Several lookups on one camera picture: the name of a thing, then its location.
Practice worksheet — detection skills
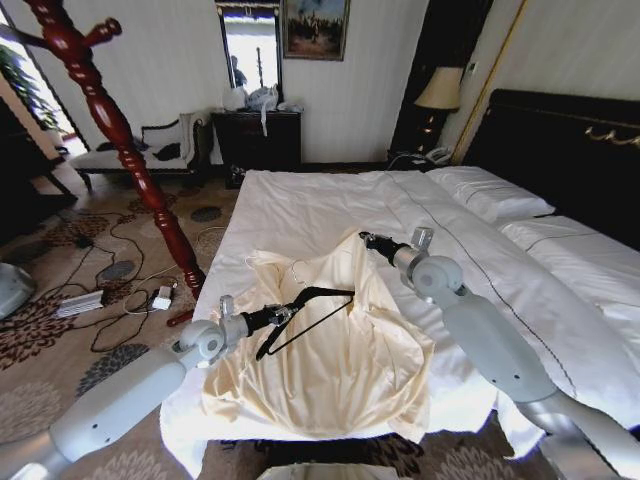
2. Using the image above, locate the white bed duvet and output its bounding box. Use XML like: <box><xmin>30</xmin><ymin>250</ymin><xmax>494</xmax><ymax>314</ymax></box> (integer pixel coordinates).
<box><xmin>158</xmin><ymin>167</ymin><xmax>640</xmax><ymax>460</ymax></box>

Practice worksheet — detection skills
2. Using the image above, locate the silver power supply box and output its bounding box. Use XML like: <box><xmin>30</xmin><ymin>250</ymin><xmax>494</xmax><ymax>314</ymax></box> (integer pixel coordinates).
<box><xmin>55</xmin><ymin>290</ymin><xmax>105</xmax><ymax>320</ymax></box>

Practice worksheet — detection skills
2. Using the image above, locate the dark wooden cabinet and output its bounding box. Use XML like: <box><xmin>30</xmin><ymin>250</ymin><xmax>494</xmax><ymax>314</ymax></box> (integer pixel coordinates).
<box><xmin>0</xmin><ymin>94</ymin><xmax>80</xmax><ymax>247</ymax></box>

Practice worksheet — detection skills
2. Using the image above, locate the table lamp with beige shade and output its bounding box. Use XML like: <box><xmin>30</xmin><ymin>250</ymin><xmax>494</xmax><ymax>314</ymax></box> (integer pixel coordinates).
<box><xmin>413</xmin><ymin>66</ymin><xmax>465</xmax><ymax>152</ymax></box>

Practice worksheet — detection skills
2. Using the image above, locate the white upholstered chaise bench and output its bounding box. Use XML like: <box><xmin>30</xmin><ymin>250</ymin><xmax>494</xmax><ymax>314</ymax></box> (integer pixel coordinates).
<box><xmin>68</xmin><ymin>110</ymin><xmax>215</xmax><ymax>194</ymax></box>

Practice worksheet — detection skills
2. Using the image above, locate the framed painting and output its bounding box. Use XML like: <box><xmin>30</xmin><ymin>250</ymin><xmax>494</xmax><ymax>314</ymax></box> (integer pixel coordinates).
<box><xmin>280</xmin><ymin>0</ymin><xmax>352</xmax><ymax>63</ymax></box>

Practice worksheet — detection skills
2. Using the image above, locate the white desk telephone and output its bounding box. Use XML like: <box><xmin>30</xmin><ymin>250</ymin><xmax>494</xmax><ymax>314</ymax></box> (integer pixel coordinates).
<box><xmin>424</xmin><ymin>145</ymin><xmax>454</xmax><ymax>166</ymax></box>

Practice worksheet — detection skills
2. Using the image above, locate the dark wooden dresser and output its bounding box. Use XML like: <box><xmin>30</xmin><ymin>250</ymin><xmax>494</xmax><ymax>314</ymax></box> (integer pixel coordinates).
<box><xmin>210</xmin><ymin>110</ymin><xmax>304</xmax><ymax>175</ymax></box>

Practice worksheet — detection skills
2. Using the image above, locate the dark wooden headboard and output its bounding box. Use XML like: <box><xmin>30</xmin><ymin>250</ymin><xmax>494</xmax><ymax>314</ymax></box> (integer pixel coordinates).
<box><xmin>462</xmin><ymin>88</ymin><xmax>640</xmax><ymax>251</ymax></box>

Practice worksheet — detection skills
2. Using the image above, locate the red wooden coat stand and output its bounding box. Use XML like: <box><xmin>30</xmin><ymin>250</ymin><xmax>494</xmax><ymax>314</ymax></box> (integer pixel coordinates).
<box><xmin>22</xmin><ymin>0</ymin><xmax>208</xmax><ymax>328</ymax></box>

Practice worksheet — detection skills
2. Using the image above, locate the white floor cable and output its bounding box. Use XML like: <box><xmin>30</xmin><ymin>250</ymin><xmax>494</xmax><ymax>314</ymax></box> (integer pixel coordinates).
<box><xmin>196</xmin><ymin>226</ymin><xmax>227</xmax><ymax>257</ymax></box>

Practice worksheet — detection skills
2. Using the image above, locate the green plant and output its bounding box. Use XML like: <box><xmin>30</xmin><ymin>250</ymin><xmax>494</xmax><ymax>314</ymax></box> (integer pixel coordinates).
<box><xmin>0</xmin><ymin>43</ymin><xmax>57</xmax><ymax>136</ymax></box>

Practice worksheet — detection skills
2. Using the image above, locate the person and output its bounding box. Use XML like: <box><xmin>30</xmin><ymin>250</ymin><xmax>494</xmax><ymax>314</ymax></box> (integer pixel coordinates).
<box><xmin>230</xmin><ymin>55</ymin><xmax>249</xmax><ymax>89</ymax></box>

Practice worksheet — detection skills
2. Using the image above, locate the black clothes hanger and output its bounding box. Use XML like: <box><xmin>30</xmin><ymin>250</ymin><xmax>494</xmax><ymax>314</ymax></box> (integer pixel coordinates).
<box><xmin>255</xmin><ymin>263</ymin><xmax>357</xmax><ymax>362</ymax></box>

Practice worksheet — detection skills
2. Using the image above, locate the white pillow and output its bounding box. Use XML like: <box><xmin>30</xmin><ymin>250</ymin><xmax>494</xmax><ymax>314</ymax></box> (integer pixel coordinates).
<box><xmin>498</xmin><ymin>214</ymin><xmax>640</xmax><ymax>326</ymax></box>
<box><xmin>426</xmin><ymin>166</ymin><xmax>557</xmax><ymax>225</ymax></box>

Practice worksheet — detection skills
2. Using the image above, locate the black floor cable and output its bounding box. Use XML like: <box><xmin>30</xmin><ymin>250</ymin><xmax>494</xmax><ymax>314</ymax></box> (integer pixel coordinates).
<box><xmin>29</xmin><ymin>207</ymin><xmax>202</xmax><ymax>354</ymax></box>

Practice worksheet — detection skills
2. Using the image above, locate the dark cloth on bench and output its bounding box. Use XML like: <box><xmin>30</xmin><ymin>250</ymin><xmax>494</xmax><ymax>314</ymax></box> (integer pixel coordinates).
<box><xmin>151</xmin><ymin>142</ymin><xmax>184</xmax><ymax>163</ymax></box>

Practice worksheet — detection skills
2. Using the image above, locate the gold wall trim strip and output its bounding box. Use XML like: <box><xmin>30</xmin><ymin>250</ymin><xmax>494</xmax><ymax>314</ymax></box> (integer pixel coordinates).
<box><xmin>451</xmin><ymin>0</ymin><xmax>530</xmax><ymax>162</ymax></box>

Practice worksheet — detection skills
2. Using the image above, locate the white power adapter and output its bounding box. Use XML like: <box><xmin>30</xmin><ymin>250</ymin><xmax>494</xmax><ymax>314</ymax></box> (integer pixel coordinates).
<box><xmin>151</xmin><ymin>284</ymin><xmax>175</xmax><ymax>311</ymax></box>

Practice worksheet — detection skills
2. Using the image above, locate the grey rounded device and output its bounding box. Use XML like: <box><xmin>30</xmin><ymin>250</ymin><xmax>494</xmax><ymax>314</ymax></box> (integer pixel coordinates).
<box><xmin>0</xmin><ymin>261</ymin><xmax>38</xmax><ymax>322</ymax></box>

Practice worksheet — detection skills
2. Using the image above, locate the wall mirror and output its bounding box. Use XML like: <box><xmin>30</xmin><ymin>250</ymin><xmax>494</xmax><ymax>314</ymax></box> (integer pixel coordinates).
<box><xmin>215</xmin><ymin>0</ymin><xmax>284</xmax><ymax>103</ymax></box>

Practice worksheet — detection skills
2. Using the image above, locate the cream yellow garment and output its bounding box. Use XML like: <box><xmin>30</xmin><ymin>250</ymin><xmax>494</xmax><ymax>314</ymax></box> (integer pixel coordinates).
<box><xmin>201</xmin><ymin>228</ymin><xmax>437</xmax><ymax>444</ymax></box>

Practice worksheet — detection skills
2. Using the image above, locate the white robot front shell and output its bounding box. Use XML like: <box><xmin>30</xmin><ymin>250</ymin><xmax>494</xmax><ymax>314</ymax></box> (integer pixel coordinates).
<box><xmin>259</xmin><ymin>462</ymin><xmax>372</xmax><ymax>480</ymax></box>

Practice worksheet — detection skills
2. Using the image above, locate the dark nightstand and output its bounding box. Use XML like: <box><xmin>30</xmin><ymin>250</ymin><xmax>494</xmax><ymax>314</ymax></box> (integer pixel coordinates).
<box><xmin>386</xmin><ymin>148</ymin><xmax>432</xmax><ymax>174</ymax></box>

